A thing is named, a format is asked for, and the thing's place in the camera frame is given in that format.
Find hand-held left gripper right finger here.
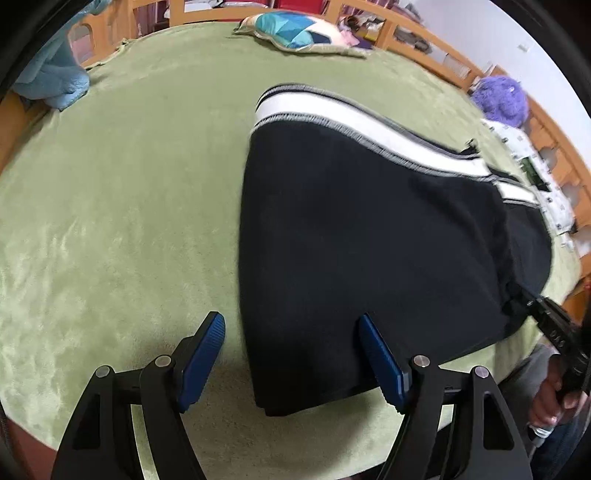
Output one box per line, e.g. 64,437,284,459
358,314,534,480

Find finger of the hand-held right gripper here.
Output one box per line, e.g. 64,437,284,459
519,287,550,319

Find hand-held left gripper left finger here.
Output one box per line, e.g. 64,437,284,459
50,311,227,480

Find black pants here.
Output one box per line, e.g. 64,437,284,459
238,83,555,418

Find person's right hand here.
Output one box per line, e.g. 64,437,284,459
530,356,581,429

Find person's grey clothing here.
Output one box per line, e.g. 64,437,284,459
501,344,561,418

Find person's blue jeans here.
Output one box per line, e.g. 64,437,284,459
529,406,591,480

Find white floral pillow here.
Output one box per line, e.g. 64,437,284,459
480,119,578,236

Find black phone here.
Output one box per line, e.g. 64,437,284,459
519,157,550,190

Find green plush blanket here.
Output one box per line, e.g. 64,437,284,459
0,21,585,480

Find purple plush toy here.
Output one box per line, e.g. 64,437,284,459
470,76,529,127

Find light blue fleece robe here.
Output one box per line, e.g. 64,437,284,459
11,0,90,112

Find geometric print pillow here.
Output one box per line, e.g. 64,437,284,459
233,11,370,58

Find wooden bed frame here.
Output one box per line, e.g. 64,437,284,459
0,0,591,324

